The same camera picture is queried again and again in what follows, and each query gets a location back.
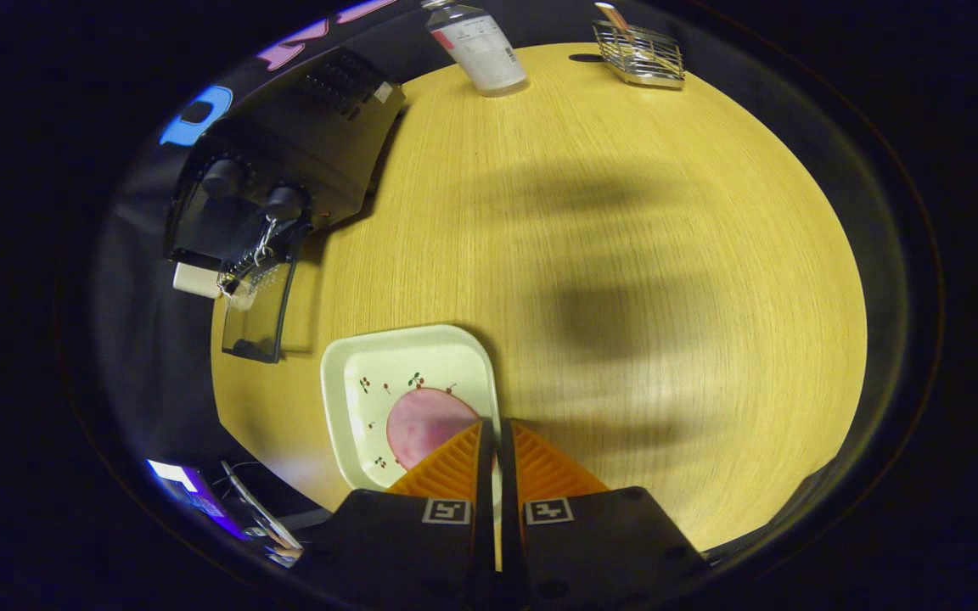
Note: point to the pink ham slice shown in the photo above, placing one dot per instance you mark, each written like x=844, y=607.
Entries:
x=421, y=424

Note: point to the black backdrop cloth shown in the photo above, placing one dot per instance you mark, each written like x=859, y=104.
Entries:
x=141, y=356

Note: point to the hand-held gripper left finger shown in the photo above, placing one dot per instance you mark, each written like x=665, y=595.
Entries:
x=421, y=552

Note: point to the black toaster oven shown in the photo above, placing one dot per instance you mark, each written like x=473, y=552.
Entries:
x=328, y=144

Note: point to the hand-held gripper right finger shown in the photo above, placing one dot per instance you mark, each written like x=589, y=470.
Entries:
x=591, y=552

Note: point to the white bottle with red label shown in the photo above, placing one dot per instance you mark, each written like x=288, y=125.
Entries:
x=480, y=51

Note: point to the cream rectangular food tray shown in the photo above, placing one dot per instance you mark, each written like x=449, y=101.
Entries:
x=353, y=407

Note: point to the metal oven rack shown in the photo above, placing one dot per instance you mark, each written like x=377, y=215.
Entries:
x=247, y=271

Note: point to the white edged flat device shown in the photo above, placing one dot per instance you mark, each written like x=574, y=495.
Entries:
x=260, y=509

